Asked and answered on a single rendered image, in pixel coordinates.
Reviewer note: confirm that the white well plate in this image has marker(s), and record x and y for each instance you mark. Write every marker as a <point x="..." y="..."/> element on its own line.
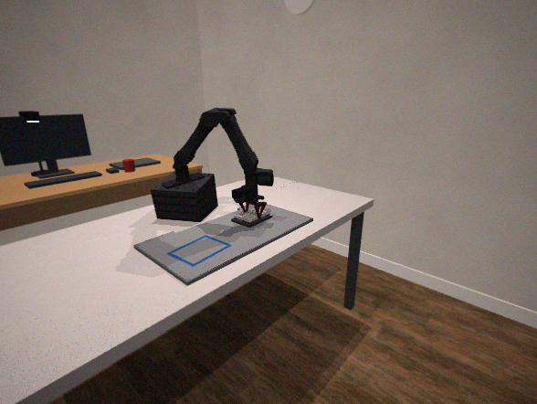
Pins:
<point x="250" y="215"/>

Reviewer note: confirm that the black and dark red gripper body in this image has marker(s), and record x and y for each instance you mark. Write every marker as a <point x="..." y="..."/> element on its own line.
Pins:
<point x="255" y="200"/>

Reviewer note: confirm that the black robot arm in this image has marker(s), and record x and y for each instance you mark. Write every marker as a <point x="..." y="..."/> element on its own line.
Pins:
<point x="247" y="158"/>

